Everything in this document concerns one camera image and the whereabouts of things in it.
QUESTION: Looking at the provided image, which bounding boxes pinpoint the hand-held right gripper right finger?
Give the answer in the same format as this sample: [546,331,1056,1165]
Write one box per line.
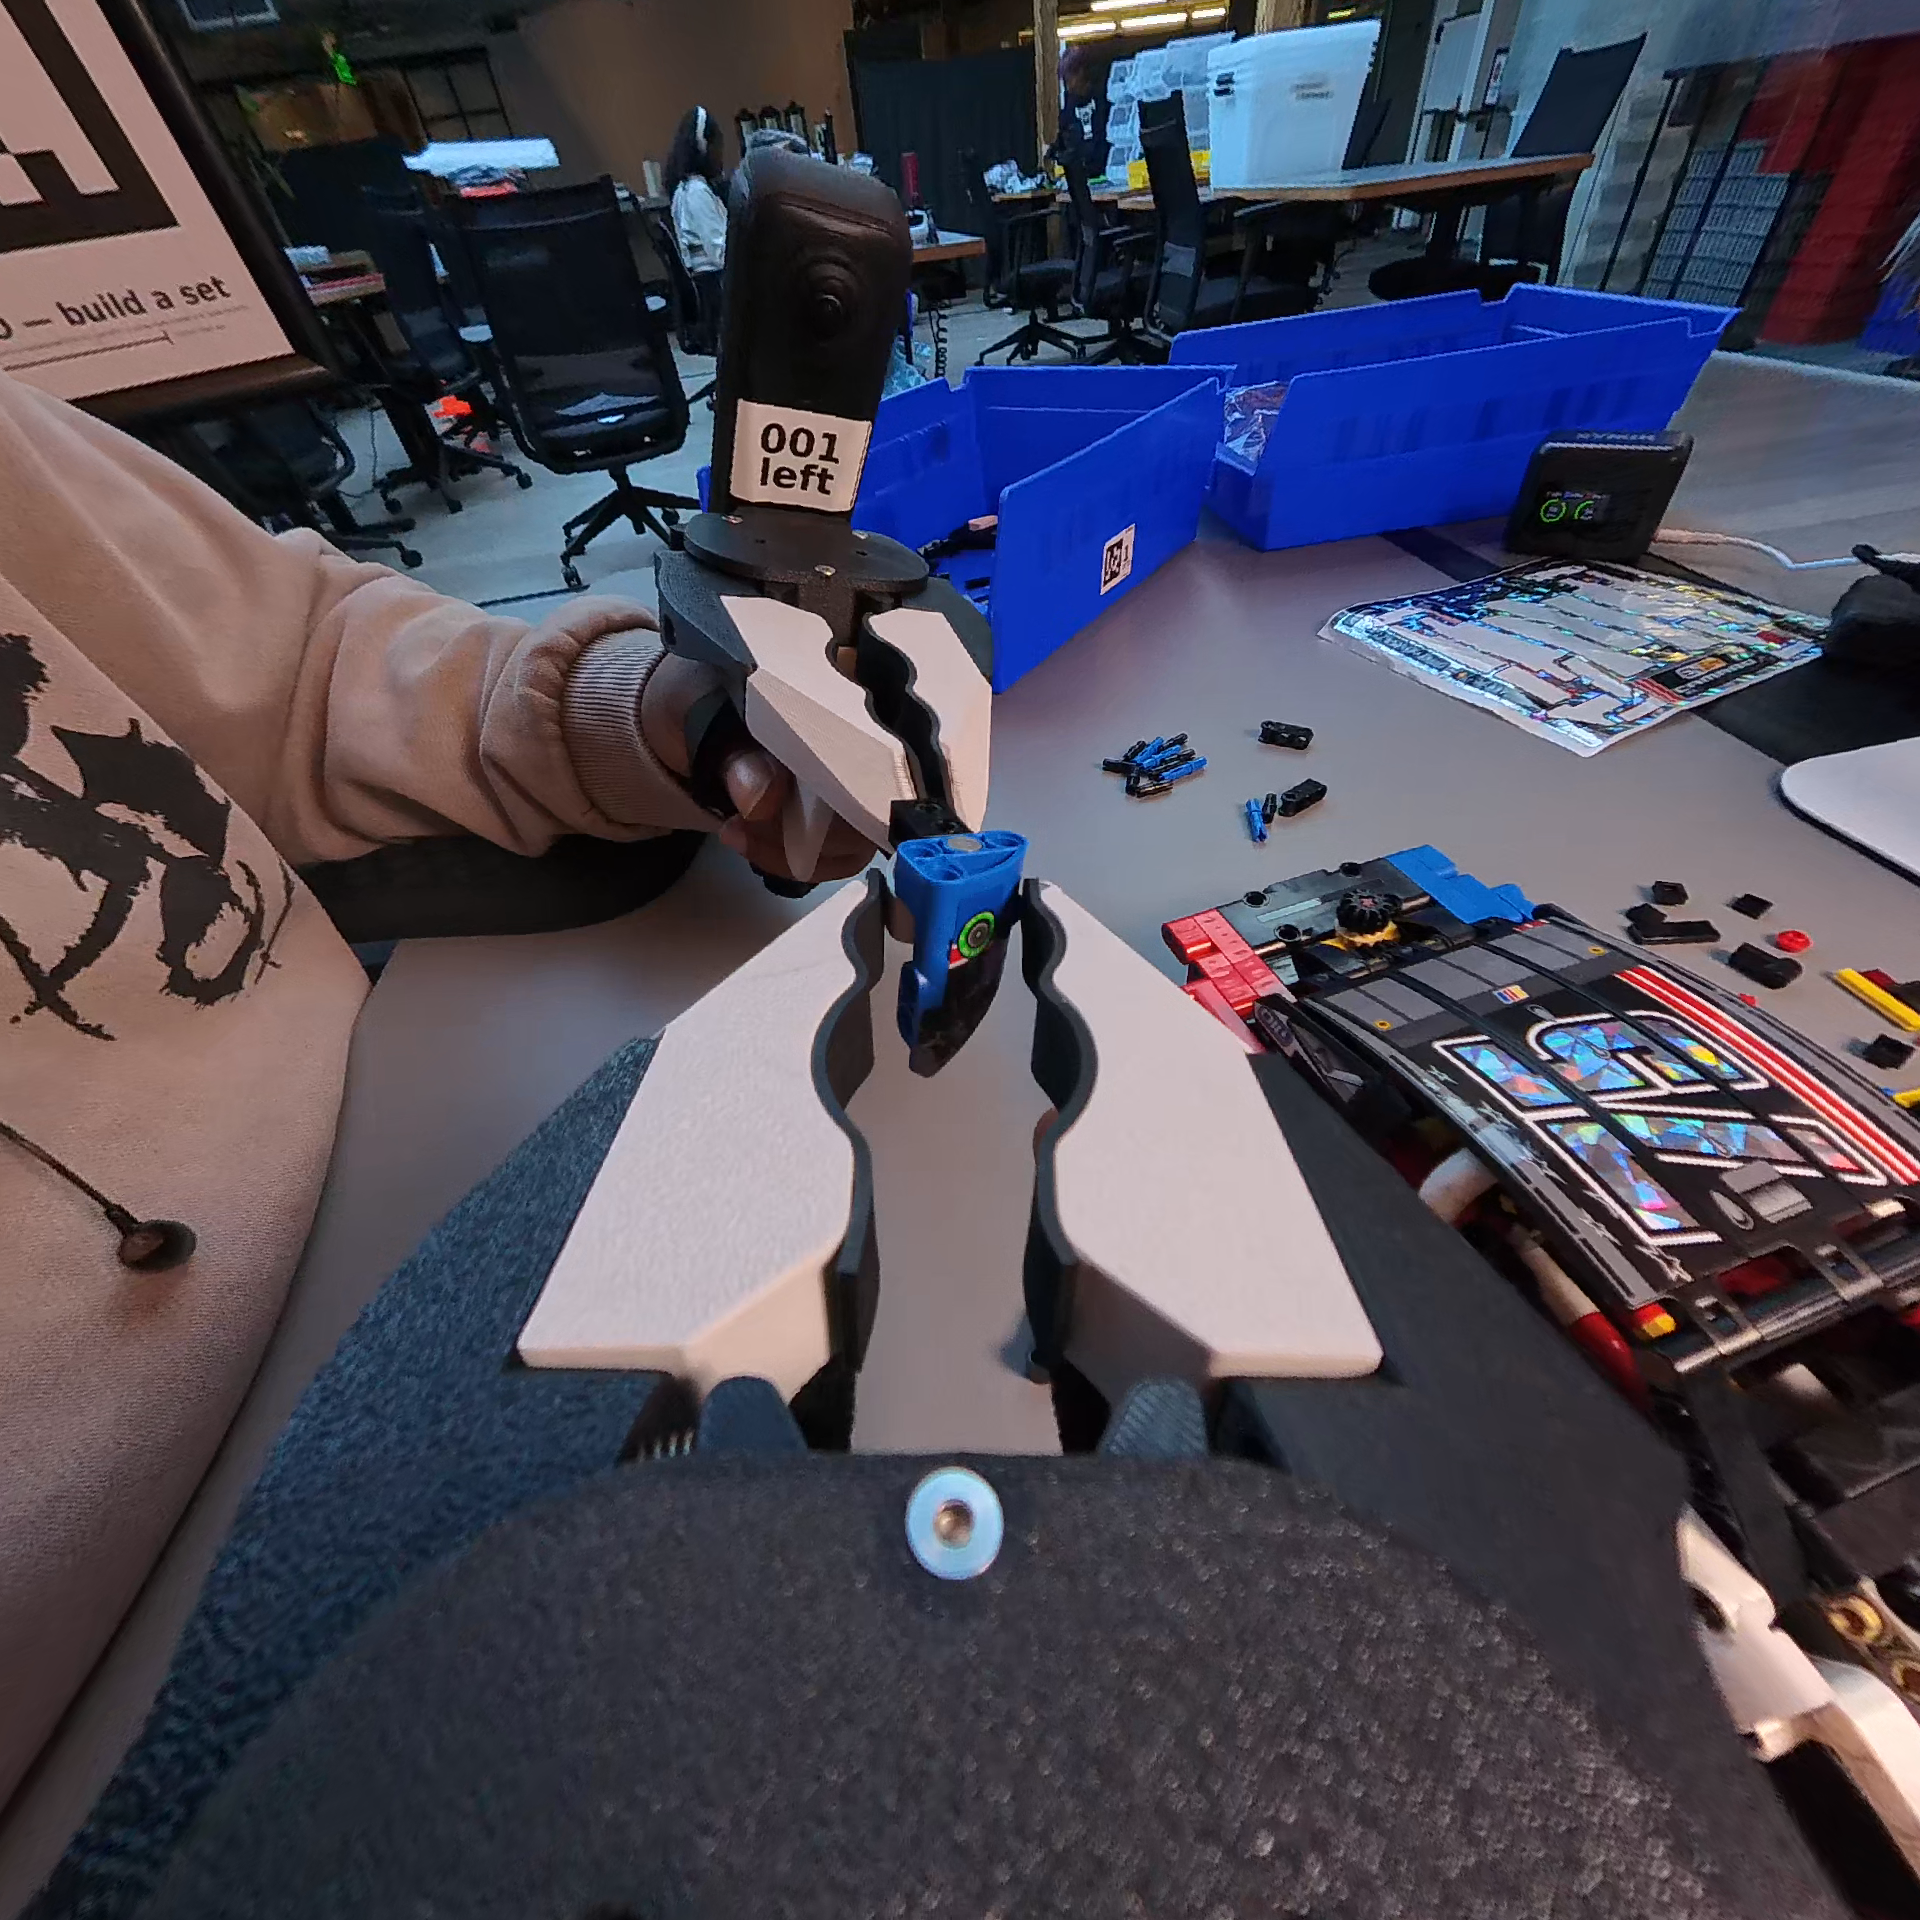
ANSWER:
[1024,880,1384,1452]

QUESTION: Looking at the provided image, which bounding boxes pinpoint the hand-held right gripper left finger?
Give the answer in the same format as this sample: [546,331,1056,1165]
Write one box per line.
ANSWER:
[513,872,889,1450]

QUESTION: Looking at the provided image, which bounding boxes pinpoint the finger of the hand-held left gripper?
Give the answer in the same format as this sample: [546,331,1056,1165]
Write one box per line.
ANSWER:
[855,603,997,834]
[717,593,942,865]

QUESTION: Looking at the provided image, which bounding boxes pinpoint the blue lego panel piece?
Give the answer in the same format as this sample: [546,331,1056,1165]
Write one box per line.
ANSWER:
[890,827,1033,1082]

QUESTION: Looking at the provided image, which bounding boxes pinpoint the lego race car model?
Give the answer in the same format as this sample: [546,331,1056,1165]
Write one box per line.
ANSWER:
[1160,844,1920,1767]

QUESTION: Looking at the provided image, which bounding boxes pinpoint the person's left forearm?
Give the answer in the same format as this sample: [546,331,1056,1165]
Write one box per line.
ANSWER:
[0,375,671,875]

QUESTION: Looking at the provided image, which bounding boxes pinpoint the pile of small lego pieces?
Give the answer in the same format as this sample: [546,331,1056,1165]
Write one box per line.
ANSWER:
[1623,875,1920,1115]

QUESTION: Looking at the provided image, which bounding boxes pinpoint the lego sticker sheet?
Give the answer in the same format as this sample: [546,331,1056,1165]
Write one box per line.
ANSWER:
[1319,556,1832,756]

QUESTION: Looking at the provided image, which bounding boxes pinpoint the person's left hand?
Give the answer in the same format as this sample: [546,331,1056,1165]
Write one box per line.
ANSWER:
[642,649,889,899]

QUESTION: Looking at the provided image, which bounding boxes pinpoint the cluster of blue black pins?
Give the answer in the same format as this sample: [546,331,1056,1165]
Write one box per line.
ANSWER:
[1102,730,1210,797]

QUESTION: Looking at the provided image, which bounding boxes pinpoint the black office chair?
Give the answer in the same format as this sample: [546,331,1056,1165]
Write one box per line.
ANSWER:
[1047,141,1160,365]
[1130,89,1309,357]
[1369,33,1650,304]
[447,177,710,597]

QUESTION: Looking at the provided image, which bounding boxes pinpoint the blue bin with tag label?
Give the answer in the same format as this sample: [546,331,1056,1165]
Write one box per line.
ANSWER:
[847,365,1231,698]

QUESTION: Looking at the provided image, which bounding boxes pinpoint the white storage box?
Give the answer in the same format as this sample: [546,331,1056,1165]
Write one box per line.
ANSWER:
[1201,19,1384,193]

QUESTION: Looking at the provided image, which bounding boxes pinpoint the large blue storage bin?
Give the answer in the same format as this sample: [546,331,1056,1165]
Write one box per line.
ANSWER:
[1169,280,1744,556]

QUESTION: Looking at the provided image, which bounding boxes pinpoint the long work table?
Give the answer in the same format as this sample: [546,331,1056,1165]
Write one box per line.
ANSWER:
[976,151,1596,290]

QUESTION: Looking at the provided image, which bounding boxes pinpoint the black charger with green display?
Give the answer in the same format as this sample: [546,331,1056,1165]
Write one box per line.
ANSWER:
[1504,431,1696,570]

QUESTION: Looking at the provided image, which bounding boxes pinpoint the black white marker board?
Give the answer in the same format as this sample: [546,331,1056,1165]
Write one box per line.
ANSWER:
[0,0,343,426]

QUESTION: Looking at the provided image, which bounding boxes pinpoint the white book stand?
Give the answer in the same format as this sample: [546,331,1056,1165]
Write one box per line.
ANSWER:
[1777,737,1920,884]

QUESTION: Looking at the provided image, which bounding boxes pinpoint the black power adapter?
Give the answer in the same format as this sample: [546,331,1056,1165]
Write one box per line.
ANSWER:
[1820,544,1920,681]

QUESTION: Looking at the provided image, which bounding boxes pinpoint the wire rack with coloured bins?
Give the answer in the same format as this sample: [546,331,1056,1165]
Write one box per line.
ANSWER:
[1638,36,1920,357]

